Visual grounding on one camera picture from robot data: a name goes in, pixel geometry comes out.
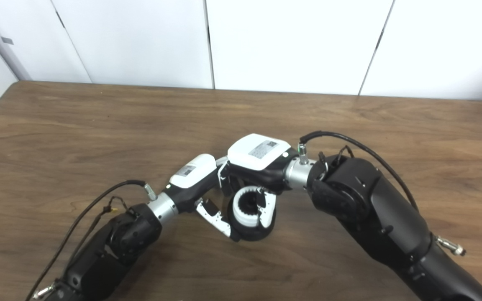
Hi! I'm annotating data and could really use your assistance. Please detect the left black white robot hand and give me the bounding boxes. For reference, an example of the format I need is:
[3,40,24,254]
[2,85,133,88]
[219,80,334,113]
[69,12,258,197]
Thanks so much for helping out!
[163,153,242,242]

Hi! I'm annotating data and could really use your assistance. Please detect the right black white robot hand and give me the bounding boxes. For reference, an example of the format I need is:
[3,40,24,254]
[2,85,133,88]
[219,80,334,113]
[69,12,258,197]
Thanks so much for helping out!
[226,133,300,229]

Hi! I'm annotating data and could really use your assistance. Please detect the white ribbed plastic ring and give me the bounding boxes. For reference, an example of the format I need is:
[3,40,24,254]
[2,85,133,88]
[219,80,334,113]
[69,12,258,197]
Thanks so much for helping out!
[232,186,267,227]

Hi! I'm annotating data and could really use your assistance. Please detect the round black plastic part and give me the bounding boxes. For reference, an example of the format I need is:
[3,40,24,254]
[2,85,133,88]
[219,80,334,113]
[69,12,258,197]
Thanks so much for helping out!
[227,190,277,242]

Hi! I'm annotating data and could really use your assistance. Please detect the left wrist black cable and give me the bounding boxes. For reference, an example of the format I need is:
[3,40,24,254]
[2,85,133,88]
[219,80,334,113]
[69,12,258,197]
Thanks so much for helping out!
[26,180,158,301]

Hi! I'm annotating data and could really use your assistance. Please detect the right arm thin wire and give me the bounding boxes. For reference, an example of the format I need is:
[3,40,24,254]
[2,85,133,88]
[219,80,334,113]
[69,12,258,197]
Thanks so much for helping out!
[317,145,355,168]

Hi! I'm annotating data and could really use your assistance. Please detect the arm thin wire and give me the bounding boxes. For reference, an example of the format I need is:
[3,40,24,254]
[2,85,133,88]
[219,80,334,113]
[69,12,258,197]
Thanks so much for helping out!
[67,196,131,268]
[317,145,355,168]

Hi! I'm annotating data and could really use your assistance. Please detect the left arm thin wire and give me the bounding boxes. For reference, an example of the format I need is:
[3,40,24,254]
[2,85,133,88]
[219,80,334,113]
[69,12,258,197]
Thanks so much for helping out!
[67,196,131,268]

